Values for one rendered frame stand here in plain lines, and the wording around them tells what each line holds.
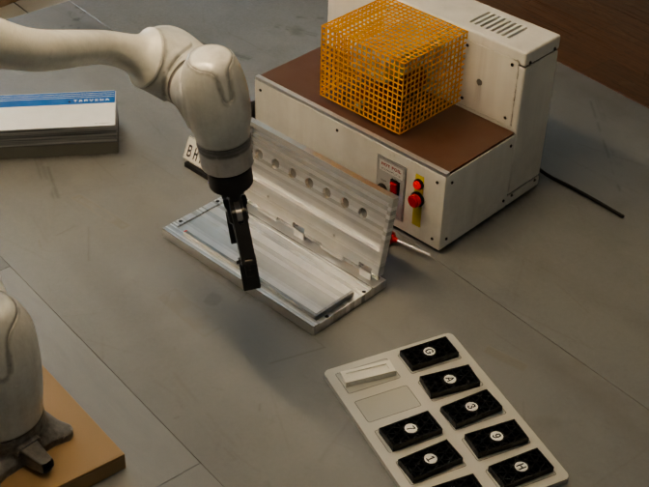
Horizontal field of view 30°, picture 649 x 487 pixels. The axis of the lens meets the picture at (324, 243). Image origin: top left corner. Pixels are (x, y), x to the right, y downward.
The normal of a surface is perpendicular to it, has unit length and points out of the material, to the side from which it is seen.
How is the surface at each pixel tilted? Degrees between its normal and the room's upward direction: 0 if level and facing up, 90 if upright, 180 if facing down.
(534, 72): 90
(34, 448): 7
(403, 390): 0
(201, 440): 0
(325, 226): 79
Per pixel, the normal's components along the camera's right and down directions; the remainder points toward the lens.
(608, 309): 0.02, -0.80
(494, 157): 0.72, 0.43
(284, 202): -0.68, 0.26
